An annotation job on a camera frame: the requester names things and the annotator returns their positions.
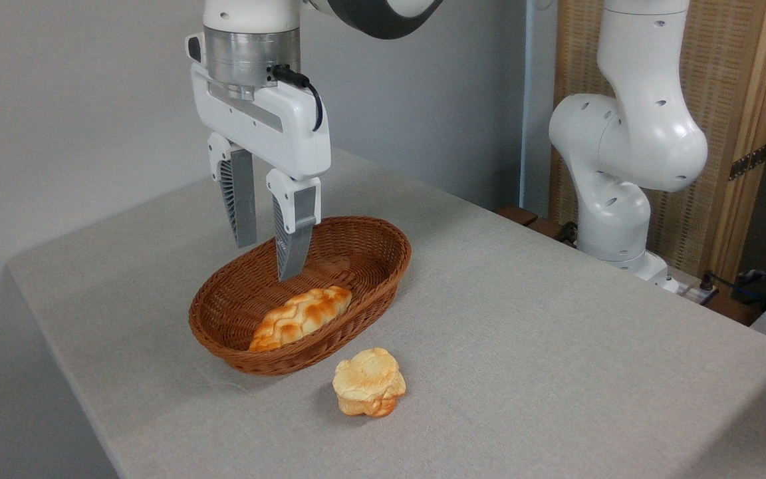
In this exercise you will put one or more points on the brown wooden base plank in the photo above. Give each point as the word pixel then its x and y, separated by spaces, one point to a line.
pixel 522 216

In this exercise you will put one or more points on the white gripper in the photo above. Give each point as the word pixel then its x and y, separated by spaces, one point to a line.
pixel 276 130

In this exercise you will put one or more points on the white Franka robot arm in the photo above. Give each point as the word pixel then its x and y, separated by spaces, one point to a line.
pixel 636 133

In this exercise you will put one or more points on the brown wicker basket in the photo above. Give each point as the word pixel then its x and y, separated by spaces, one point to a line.
pixel 363 266

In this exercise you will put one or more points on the black metal screen hinge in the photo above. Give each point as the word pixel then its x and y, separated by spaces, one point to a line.
pixel 749 161

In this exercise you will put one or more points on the wooden woven folding screen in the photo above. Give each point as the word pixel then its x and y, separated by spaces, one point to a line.
pixel 729 80

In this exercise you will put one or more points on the flower-shaped bread bun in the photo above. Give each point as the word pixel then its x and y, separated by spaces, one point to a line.
pixel 368 382

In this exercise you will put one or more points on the braided bread loaf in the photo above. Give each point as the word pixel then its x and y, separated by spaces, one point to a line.
pixel 300 318

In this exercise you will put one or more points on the white vertical wall conduit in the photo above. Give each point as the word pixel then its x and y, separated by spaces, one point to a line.
pixel 527 100

